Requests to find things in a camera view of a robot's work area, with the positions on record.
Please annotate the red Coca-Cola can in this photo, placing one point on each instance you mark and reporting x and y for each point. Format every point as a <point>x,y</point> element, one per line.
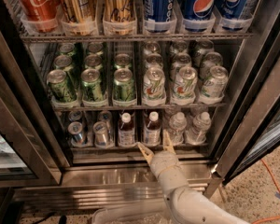
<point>41,13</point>

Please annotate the silver can second row left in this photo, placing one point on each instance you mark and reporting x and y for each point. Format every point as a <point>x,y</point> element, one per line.
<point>153,59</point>

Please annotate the clear water bottle left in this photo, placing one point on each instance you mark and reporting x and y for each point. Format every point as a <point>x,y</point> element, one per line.
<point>176,127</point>

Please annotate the gold striped soda can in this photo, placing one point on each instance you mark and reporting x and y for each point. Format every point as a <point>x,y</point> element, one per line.
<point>79,14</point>

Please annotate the white diet can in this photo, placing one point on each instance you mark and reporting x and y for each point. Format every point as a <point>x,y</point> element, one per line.
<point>215,82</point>
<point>185,82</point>
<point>153,86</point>

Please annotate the blue Pepsi can middle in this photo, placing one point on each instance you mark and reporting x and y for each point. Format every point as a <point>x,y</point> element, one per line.
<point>196,13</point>

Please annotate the silver blue can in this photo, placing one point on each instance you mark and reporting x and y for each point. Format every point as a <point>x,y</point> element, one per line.
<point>101,134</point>
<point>77,133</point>

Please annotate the brown tea bottle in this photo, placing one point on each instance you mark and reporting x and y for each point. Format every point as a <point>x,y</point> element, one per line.
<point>152,130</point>
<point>126,131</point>

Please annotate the green can second row middle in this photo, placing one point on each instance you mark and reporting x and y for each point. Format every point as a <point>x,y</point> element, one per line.
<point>94,61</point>

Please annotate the green can second row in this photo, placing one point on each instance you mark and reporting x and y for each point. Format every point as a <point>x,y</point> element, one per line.
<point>123,60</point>
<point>67,64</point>
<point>94,61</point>

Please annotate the silver blue can front left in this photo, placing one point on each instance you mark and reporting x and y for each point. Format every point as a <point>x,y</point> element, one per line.
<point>77,133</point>

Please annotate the clear water bottle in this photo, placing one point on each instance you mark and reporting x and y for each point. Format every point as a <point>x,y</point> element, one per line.
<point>196,133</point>
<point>176,127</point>

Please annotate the blue Pepsi can right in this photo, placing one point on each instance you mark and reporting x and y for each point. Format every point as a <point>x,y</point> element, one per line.
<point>233,10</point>

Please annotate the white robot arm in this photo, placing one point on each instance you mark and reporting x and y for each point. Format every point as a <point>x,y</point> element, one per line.
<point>185,204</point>

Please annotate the green can second row left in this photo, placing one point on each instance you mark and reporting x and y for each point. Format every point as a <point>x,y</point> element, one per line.
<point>67,64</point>

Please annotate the silver can second row right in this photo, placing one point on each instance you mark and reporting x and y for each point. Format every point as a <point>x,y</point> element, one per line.
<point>209,60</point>

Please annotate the white diet can front right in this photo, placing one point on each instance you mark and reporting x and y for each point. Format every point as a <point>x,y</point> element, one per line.
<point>215,82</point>

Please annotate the white diet can front left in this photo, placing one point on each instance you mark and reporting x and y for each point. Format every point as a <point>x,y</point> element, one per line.
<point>153,86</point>

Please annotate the clear plastic bin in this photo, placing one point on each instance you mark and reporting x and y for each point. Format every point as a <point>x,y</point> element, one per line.
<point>145,212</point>

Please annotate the silver can second row middle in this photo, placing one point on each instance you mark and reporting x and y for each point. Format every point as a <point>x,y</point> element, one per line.
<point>179,60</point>

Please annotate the stainless steel fridge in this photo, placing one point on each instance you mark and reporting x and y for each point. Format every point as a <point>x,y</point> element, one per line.
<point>93,178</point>

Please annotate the left glass fridge door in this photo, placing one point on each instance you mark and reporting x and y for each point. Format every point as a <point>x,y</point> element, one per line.
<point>23,126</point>

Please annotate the silver blue can front right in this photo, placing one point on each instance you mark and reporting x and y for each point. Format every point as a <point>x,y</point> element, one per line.
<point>101,134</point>

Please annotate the green can second row right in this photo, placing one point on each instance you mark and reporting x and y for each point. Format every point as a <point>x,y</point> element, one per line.
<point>123,60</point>

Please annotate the blue Pepsi can left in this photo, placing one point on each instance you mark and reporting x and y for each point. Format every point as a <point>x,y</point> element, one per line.
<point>158,15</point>

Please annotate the silver can second row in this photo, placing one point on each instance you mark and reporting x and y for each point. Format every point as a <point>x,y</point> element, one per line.
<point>179,60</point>
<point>209,60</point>
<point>153,59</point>

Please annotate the white diet can front middle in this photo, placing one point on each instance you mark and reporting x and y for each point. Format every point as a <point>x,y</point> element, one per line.
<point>185,82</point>

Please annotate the green can front left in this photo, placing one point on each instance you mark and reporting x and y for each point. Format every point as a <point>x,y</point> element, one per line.
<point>61,86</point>

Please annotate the green can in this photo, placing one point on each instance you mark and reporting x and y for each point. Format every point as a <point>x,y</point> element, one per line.
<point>61,86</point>
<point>123,85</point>
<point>92,85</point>

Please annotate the green can front middle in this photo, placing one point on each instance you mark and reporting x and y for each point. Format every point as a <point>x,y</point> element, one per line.
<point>92,85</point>

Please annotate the blue pepsi can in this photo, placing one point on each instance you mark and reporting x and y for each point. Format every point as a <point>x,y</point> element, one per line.
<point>196,13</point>
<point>233,10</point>
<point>158,15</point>

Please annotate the clear water bottle right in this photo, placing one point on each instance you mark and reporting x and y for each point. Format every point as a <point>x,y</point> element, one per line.
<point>196,133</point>

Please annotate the open fridge door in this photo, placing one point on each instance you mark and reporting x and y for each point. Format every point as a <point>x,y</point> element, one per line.
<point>255,129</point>

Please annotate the green can front right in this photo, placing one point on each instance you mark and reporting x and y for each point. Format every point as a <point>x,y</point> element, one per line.
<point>123,85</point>

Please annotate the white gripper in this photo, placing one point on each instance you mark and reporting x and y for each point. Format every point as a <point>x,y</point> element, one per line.
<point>162,161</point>

